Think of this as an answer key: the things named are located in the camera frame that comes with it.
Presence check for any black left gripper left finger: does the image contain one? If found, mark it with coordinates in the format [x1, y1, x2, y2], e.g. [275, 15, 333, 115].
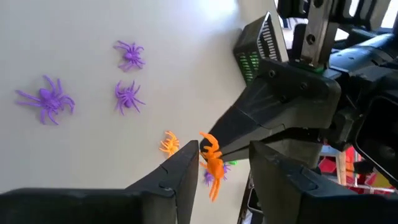
[124, 139, 200, 224]

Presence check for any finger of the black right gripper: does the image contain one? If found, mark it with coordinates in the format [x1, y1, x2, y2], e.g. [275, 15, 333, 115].
[222, 129, 323, 170]
[200, 58, 342, 154]

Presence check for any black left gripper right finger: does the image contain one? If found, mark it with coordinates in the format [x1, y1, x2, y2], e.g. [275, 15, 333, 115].
[248, 141, 354, 224]

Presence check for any purple plastic spider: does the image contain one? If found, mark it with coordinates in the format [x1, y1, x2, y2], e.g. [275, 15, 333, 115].
[203, 163, 231, 187]
[114, 80, 146, 116]
[113, 40, 146, 72]
[14, 75, 76, 126]

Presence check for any red plastic crate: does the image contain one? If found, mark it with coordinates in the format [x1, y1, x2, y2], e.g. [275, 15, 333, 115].
[320, 145, 391, 191]

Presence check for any black plastic basket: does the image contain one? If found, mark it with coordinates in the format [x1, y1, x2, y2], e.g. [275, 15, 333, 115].
[233, 11, 290, 86]

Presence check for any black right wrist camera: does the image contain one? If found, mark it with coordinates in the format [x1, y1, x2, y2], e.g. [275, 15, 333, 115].
[353, 95, 398, 188]

